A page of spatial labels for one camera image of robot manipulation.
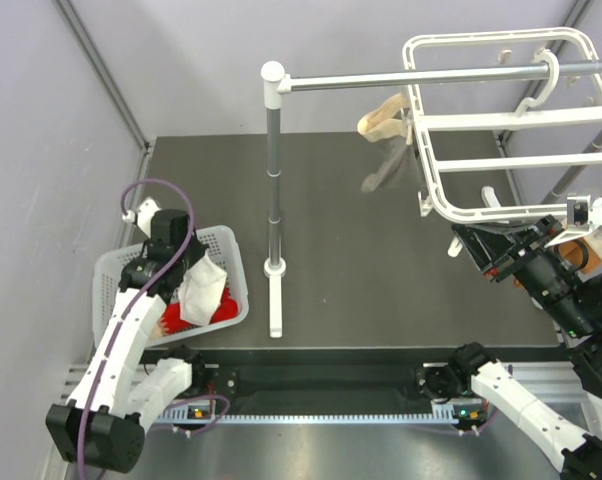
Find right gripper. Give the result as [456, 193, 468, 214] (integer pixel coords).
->
[451, 210, 594, 335]

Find white sock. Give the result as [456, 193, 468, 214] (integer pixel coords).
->
[177, 254, 227, 326]

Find white clip sock hanger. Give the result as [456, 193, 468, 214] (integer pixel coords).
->
[402, 27, 602, 224]

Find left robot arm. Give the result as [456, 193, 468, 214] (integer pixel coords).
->
[45, 234, 208, 478]

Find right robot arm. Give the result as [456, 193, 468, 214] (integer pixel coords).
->
[416, 215, 602, 479]

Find white perforated plastic basket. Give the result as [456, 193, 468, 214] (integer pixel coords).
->
[92, 225, 249, 348]

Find red sock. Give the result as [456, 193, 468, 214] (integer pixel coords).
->
[158, 287, 239, 336]

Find orange beige sock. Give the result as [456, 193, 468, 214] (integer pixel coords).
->
[552, 219, 602, 274]

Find grey beige sock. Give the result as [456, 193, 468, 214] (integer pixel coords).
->
[357, 93, 422, 194]

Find dark grey table mat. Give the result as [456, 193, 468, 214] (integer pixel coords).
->
[145, 133, 560, 361]

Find metal drying rack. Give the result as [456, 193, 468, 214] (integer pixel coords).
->
[260, 58, 602, 339]

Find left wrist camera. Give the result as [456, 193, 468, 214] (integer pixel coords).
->
[122, 197, 189, 239]

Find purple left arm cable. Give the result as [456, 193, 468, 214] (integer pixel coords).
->
[75, 178, 232, 480]

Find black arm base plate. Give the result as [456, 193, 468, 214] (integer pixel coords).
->
[150, 363, 487, 406]

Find slotted grey cable duct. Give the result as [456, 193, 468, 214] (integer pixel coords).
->
[154, 402, 488, 426]

